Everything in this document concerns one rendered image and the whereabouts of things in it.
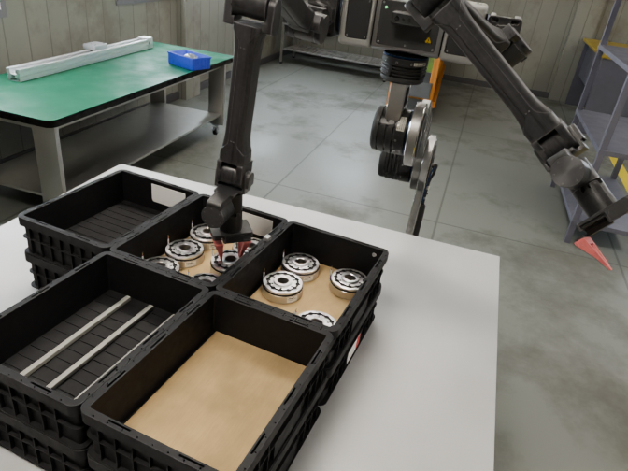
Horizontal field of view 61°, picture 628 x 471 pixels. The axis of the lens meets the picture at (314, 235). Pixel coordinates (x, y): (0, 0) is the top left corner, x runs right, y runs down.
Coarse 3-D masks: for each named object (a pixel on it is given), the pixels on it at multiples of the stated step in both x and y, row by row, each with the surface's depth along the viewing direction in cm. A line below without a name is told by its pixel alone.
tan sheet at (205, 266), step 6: (228, 246) 154; (204, 252) 150; (210, 252) 150; (216, 252) 151; (204, 258) 147; (210, 258) 148; (198, 264) 144; (204, 264) 145; (180, 270) 141; (186, 270) 141; (192, 270) 142; (198, 270) 142; (204, 270) 142
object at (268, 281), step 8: (272, 272) 139; (280, 272) 140; (288, 272) 140; (264, 280) 135; (272, 280) 136; (296, 280) 138; (272, 288) 134; (280, 288) 134; (288, 288) 134; (296, 288) 134
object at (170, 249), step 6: (180, 240) 148; (186, 240) 148; (192, 240) 149; (168, 246) 145; (174, 246) 145; (198, 246) 147; (168, 252) 142; (174, 252) 143; (180, 252) 143; (186, 252) 143; (192, 252) 144; (198, 252) 144; (174, 258) 141; (180, 258) 141; (186, 258) 141; (192, 258) 142
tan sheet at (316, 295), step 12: (324, 276) 146; (312, 288) 140; (324, 288) 141; (264, 300) 134; (300, 300) 135; (312, 300) 136; (324, 300) 136; (336, 300) 137; (348, 300) 137; (300, 312) 131; (324, 312) 132; (336, 312) 132
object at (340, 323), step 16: (288, 224) 149; (304, 224) 150; (272, 240) 140; (352, 240) 145; (256, 256) 133; (384, 256) 139; (368, 288) 129; (256, 304) 115; (352, 304) 119; (304, 320) 112; (336, 336) 112
